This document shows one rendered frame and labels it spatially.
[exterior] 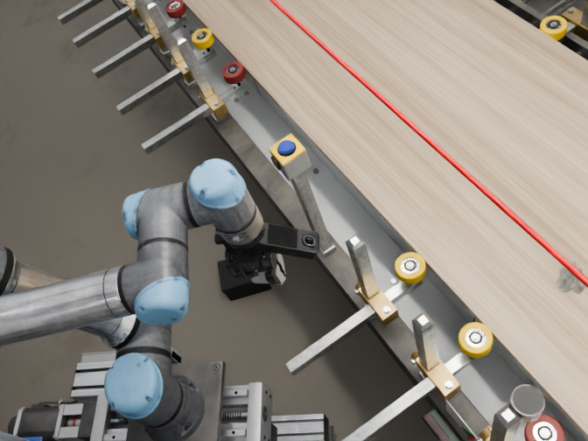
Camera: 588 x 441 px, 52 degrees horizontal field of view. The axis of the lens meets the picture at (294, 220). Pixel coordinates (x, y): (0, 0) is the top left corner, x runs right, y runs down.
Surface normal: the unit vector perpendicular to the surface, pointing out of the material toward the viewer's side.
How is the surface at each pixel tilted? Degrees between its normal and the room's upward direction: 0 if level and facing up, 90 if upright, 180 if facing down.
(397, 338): 0
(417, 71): 0
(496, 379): 0
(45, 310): 33
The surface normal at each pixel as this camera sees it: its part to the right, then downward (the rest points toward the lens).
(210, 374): -0.23, -0.51
